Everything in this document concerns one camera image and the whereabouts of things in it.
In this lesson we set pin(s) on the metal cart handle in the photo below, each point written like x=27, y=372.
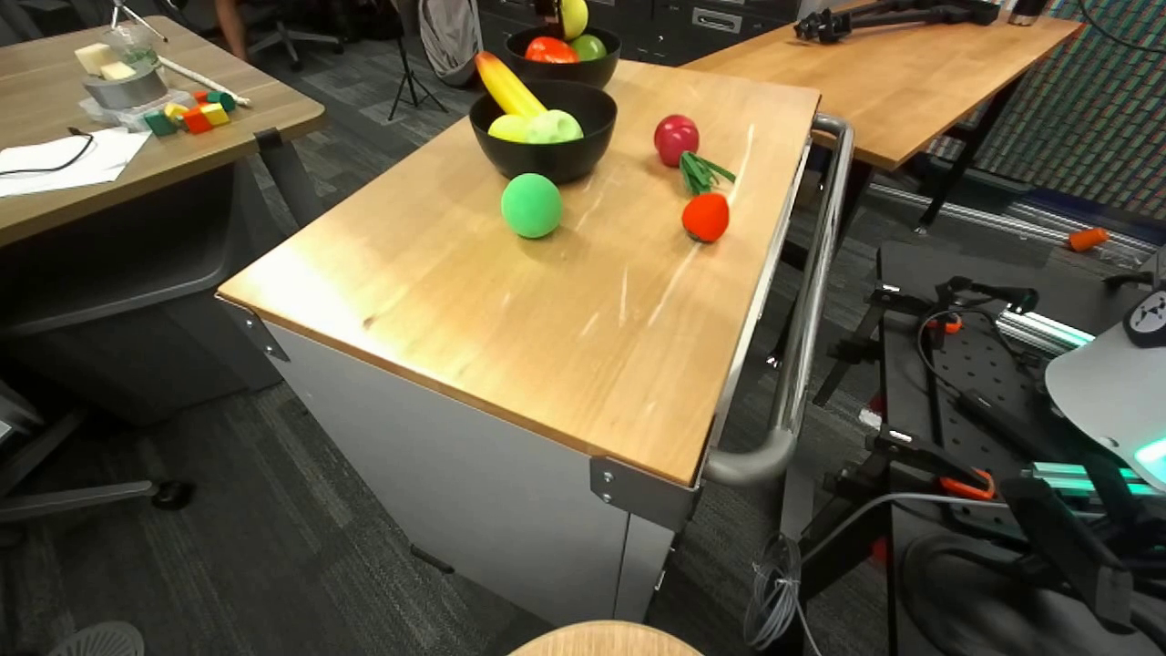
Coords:
x=775, y=454

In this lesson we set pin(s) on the wooden office desk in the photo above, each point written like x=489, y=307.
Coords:
x=42, y=104

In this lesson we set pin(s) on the red radish with greens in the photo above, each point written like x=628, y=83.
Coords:
x=678, y=146

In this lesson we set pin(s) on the light green dimpled ball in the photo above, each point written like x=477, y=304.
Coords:
x=556, y=125

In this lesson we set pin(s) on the black bowl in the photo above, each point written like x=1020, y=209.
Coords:
x=562, y=161
x=577, y=75

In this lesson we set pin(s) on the small red tomato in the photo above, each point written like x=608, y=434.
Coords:
x=704, y=216

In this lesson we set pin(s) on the green pear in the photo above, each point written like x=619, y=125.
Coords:
x=587, y=47

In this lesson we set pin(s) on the white cart cabinet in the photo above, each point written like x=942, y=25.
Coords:
x=508, y=506

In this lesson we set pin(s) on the coloured toy blocks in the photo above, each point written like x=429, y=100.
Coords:
x=189, y=113

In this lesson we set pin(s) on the orange handled clamp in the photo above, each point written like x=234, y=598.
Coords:
x=980, y=487

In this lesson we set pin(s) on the clear plastic container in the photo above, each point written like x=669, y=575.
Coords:
x=121, y=70

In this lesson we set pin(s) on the yellow banana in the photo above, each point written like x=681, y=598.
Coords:
x=504, y=85

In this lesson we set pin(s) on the large yellow ball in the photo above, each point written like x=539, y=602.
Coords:
x=572, y=14

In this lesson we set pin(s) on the white papers on desk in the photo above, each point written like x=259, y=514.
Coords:
x=72, y=161

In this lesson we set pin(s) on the far black bowl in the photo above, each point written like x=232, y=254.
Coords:
x=577, y=75

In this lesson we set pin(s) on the small yellow lemon ball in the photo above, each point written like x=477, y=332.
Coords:
x=510, y=129

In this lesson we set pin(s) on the dark green ball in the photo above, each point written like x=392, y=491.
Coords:
x=531, y=204

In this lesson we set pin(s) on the round wooden stool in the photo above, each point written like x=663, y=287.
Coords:
x=607, y=640

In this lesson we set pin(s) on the black tripod on table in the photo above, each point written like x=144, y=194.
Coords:
x=832, y=25

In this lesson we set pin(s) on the near black bowl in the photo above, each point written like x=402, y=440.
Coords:
x=562, y=161

